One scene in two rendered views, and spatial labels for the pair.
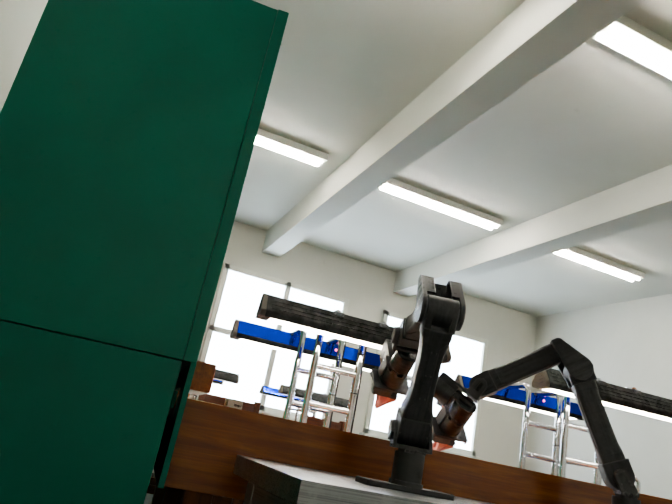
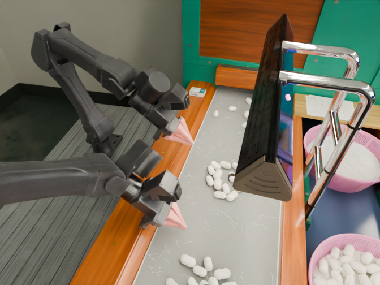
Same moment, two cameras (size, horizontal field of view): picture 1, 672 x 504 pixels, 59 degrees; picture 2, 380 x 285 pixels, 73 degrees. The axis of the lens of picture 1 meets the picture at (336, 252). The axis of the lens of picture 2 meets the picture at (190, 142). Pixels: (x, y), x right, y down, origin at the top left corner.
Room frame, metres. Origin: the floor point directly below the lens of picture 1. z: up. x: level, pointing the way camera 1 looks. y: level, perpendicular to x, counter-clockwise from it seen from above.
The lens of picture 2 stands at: (1.90, -0.65, 1.34)
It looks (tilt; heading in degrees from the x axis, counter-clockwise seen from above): 42 degrees down; 121
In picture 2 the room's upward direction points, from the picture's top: straight up
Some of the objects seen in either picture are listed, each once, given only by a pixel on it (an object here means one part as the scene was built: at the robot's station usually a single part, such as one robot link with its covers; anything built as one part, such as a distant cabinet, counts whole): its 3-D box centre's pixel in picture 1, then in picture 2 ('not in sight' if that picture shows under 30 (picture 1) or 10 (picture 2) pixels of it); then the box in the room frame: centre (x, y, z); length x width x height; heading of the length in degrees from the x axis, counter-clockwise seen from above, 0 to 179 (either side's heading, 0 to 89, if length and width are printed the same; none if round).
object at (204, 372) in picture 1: (196, 378); (253, 78); (1.62, 0.30, 0.83); 0.30 x 0.06 x 0.07; 15
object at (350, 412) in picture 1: (339, 388); (293, 142); (1.87, -0.10, 0.90); 0.20 x 0.19 x 0.45; 105
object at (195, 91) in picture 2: (233, 404); (197, 91); (1.44, 0.17, 0.77); 0.06 x 0.04 x 0.02; 15
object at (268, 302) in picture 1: (357, 329); (276, 73); (1.79, -0.11, 1.08); 0.62 x 0.08 x 0.07; 105
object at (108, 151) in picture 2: (407, 470); (101, 145); (1.28, -0.23, 0.71); 0.20 x 0.07 x 0.08; 110
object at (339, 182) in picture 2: not in sight; (341, 159); (2.02, 0.12, 0.72); 0.27 x 0.27 x 0.10
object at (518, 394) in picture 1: (519, 397); not in sight; (2.58, -0.91, 1.08); 0.62 x 0.08 x 0.07; 105
